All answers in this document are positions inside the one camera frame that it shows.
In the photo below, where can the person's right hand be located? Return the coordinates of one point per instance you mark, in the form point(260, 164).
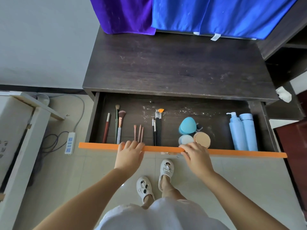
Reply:
point(197, 160)

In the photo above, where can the person's left hand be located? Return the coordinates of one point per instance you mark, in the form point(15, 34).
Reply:
point(128, 158)

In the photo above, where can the person's right middle finger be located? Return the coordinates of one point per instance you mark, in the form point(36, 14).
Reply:
point(192, 145)

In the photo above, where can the person's right little finger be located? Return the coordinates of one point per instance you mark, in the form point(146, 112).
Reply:
point(205, 148)

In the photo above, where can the person's left little finger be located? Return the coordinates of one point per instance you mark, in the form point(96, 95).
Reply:
point(121, 147)

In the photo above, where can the person's left middle finger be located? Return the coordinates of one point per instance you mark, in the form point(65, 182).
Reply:
point(134, 144)

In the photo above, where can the dark drawer with orange front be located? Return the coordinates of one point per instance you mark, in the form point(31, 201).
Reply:
point(96, 146)

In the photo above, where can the person's right forearm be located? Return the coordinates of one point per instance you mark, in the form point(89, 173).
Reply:
point(239, 201)

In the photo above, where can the person's left forearm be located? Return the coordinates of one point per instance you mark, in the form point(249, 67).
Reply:
point(81, 205)

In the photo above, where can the pale blue round jar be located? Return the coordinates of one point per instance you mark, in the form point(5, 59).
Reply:
point(185, 139)

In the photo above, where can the gold round compact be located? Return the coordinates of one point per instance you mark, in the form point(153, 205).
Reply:
point(202, 139)

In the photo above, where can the small pink makeup brush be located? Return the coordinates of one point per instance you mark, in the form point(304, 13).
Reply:
point(135, 132)
point(139, 132)
point(142, 135)

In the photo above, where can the teal makeup sponge case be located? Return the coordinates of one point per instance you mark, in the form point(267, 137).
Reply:
point(187, 125)

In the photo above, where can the maroon lip pencil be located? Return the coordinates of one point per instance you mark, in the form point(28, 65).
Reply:
point(106, 129)

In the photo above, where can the bundle of thin black brushes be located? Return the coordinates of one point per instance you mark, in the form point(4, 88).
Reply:
point(157, 131)

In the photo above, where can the light blue pump bottle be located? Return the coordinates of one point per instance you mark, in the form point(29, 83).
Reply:
point(237, 136)

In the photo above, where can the white right shoe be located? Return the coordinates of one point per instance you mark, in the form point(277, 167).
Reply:
point(166, 172)

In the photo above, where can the white shoe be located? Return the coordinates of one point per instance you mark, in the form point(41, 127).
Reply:
point(166, 172)
point(144, 189)

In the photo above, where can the white left shoe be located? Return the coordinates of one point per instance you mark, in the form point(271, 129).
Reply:
point(144, 189)

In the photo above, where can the light blue capped bottle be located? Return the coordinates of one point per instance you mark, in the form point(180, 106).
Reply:
point(249, 134)

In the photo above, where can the person's right leg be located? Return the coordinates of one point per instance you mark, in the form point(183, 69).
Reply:
point(171, 190)

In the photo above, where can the person's leg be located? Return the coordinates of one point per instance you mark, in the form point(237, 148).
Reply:
point(147, 203)
point(171, 190)

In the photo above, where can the white power strip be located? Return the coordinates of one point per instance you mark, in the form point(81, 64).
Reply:
point(70, 143)

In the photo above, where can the person's left leg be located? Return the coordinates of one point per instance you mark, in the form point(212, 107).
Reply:
point(147, 203)

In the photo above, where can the white skirt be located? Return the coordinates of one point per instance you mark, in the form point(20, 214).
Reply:
point(163, 216)

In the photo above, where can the dark wooden desk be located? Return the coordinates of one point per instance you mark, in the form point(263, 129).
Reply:
point(179, 67)

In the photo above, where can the red-brown cabinet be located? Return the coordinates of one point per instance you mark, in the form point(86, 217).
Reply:
point(293, 153)

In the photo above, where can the white round bowl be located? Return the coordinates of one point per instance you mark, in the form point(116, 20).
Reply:
point(43, 99)

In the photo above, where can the crumpled white tissue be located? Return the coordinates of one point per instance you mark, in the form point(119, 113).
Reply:
point(284, 94)

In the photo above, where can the dark wooden shelf unit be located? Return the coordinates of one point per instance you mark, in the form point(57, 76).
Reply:
point(285, 45)

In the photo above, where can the purple towel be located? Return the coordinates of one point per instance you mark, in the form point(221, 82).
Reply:
point(122, 14)

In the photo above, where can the blue towel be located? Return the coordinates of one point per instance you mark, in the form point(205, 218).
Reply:
point(227, 14)

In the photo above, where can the white wooden frame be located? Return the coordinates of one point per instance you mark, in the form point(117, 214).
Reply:
point(26, 146)

